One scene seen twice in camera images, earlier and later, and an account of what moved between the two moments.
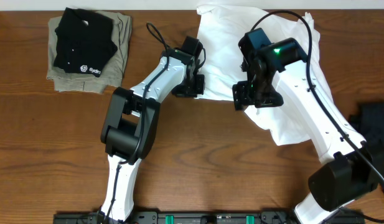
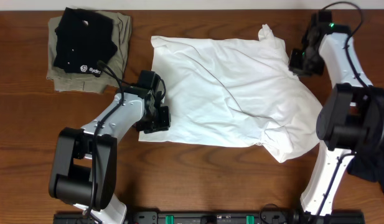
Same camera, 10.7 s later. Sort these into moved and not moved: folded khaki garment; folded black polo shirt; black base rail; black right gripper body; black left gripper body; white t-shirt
Moved: black right gripper body; black left gripper body; white t-shirt
Not moved: folded khaki garment; black base rail; folded black polo shirt
